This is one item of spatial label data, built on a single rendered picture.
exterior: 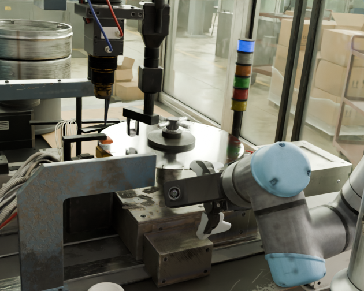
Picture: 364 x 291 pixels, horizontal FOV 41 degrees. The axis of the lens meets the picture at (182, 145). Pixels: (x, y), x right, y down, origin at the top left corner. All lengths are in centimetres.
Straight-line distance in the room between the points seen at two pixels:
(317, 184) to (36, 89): 70
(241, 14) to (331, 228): 105
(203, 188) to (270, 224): 18
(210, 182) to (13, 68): 95
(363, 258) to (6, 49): 128
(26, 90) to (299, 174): 72
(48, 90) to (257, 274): 63
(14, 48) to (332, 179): 100
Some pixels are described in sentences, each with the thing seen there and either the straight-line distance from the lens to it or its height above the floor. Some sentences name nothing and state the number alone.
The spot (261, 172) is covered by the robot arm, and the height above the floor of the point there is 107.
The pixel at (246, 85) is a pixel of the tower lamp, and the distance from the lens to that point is 132.
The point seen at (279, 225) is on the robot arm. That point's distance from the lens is 67.
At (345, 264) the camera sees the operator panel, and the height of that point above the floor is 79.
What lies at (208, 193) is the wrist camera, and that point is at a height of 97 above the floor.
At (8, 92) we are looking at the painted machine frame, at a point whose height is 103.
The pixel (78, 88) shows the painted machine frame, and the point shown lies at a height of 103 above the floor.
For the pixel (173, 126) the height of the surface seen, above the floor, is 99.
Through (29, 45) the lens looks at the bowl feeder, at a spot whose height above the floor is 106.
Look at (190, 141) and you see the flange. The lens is 108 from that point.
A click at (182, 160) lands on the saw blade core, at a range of 100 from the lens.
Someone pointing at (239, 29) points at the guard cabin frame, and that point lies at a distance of 165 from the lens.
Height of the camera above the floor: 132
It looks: 20 degrees down
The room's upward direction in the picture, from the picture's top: 5 degrees clockwise
